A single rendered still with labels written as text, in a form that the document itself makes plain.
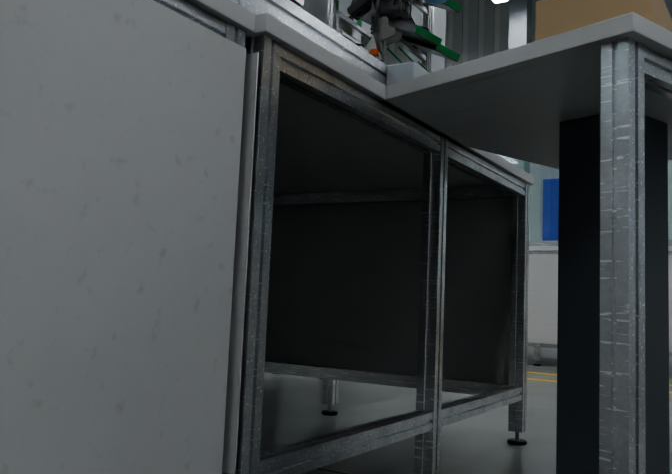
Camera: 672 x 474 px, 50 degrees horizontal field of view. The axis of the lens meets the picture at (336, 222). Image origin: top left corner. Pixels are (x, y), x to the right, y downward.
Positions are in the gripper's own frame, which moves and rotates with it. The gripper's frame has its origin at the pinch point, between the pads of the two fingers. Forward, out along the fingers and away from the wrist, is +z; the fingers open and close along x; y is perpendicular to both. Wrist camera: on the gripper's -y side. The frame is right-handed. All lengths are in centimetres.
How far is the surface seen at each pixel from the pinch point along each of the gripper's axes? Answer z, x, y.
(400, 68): 12.7, -19.0, 15.4
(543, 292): 52, 394, -59
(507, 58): 23, -45, 48
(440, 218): 44.5, -1.5, 18.6
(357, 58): 13.6, -31.0, 10.9
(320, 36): 14, -47, 12
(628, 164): 44, -51, 68
